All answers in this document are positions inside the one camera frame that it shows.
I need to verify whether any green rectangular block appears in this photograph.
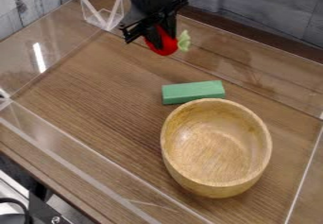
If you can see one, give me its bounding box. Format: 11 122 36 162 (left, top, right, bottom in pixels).
162 80 226 105

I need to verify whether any red felt strawberry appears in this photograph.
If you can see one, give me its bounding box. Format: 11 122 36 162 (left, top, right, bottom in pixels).
144 26 191 56

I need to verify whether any wooden bowl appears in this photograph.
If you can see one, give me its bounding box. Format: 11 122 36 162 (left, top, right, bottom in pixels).
160 98 274 198

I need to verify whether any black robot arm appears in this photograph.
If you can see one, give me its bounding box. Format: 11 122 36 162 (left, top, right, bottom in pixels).
119 0 188 56

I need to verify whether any clear acrylic enclosure wall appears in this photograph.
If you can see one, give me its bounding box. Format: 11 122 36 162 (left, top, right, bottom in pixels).
0 0 323 224

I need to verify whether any clear acrylic corner bracket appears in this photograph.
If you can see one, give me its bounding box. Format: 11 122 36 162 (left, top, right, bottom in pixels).
80 0 126 31

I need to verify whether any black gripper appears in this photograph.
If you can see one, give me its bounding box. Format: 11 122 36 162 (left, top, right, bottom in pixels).
119 0 188 50

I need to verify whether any black metal mount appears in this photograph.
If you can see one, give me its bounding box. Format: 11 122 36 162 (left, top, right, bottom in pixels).
27 189 78 224

